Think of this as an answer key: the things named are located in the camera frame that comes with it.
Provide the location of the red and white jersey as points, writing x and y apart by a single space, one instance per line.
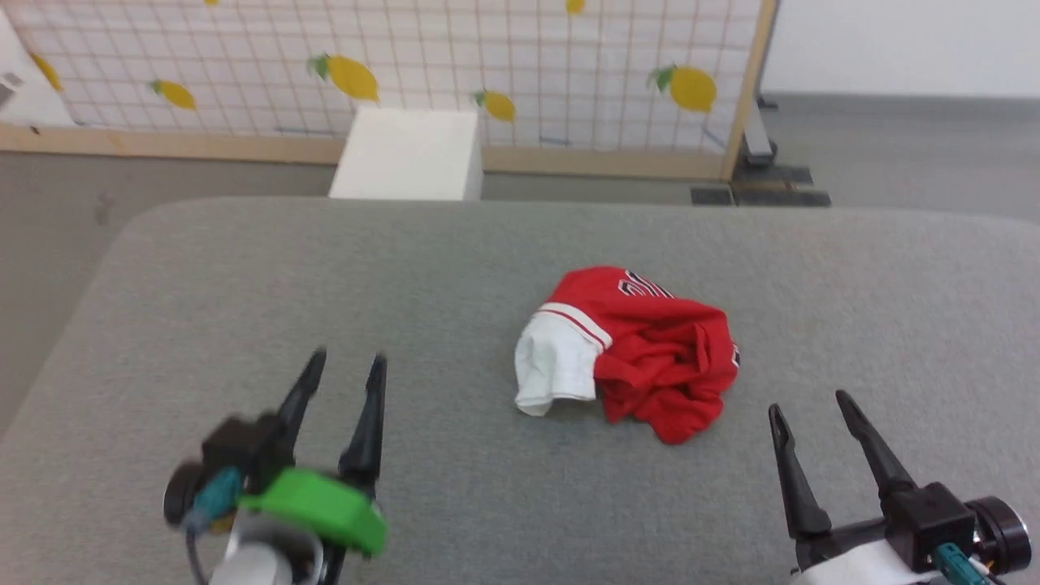
650 349

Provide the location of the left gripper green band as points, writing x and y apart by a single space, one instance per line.
313 504

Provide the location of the grey metal partition support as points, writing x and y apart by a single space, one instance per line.
757 134

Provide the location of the grey fabric sofa seat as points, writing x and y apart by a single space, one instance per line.
520 406

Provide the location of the black partition base plate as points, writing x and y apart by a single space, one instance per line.
764 191

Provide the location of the white box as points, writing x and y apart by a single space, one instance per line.
410 154

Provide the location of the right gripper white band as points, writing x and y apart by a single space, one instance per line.
926 520

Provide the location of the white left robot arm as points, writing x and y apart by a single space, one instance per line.
260 562

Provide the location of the lemon print partition screen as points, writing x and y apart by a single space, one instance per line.
455 73

